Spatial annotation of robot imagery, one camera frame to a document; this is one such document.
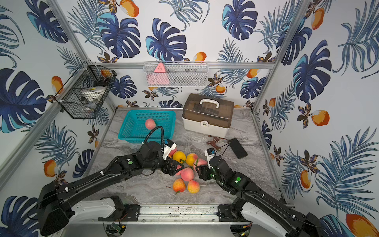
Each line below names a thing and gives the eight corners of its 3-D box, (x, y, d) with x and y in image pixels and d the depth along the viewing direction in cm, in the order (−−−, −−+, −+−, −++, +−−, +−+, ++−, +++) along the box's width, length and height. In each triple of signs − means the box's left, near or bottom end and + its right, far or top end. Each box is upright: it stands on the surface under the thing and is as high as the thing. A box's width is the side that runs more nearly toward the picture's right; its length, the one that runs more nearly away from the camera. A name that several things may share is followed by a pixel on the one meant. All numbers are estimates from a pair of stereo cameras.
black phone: (238, 159, 96) (239, 157, 94) (227, 142, 104) (228, 140, 102) (246, 156, 97) (248, 154, 95) (235, 139, 105) (236, 137, 103)
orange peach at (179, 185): (173, 193, 83) (172, 190, 78) (174, 181, 87) (173, 178, 82) (185, 193, 83) (184, 190, 78) (185, 181, 87) (185, 178, 82)
